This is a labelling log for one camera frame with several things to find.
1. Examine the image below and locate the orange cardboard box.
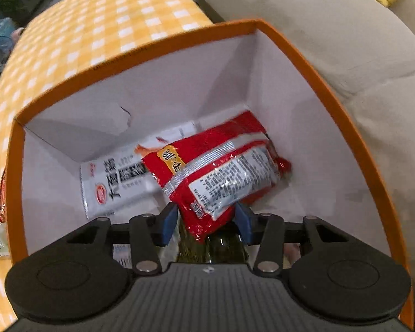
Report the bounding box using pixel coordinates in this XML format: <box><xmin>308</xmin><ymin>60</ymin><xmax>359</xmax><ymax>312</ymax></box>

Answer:
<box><xmin>5</xmin><ymin>20</ymin><xmax>415</xmax><ymax>331</ymax></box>

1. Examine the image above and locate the yellow checkered tablecloth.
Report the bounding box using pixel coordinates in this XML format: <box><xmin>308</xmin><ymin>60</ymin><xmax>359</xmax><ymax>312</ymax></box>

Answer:
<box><xmin>0</xmin><ymin>0</ymin><xmax>215</xmax><ymax>332</ymax></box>

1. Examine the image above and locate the white shrimp snack bag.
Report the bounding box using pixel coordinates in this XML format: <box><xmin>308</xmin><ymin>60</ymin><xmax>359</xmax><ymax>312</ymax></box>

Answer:
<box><xmin>80</xmin><ymin>120</ymin><xmax>202</xmax><ymax>221</ymax></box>

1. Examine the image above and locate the dark green snack packet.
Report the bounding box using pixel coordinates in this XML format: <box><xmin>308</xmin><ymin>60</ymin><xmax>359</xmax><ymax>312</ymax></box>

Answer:
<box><xmin>177</xmin><ymin>222</ymin><xmax>248</xmax><ymax>264</ymax></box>

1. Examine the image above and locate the orange mimi snack bag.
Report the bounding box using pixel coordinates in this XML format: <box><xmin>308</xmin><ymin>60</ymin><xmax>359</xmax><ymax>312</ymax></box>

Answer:
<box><xmin>0</xmin><ymin>171</ymin><xmax>6</xmax><ymax>223</ymax></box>

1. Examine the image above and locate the red snack bag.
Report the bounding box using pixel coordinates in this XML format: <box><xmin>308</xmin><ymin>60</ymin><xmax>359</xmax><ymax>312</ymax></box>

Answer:
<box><xmin>142</xmin><ymin>110</ymin><xmax>292</xmax><ymax>241</ymax></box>

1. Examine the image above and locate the beige sofa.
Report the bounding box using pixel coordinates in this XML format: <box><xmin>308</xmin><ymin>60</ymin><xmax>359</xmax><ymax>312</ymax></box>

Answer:
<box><xmin>204</xmin><ymin>0</ymin><xmax>415</xmax><ymax>277</ymax></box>

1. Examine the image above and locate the blue water jug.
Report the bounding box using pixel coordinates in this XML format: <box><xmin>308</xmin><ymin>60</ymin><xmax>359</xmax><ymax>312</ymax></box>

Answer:
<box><xmin>0</xmin><ymin>17</ymin><xmax>16</xmax><ymax>53</ymax></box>

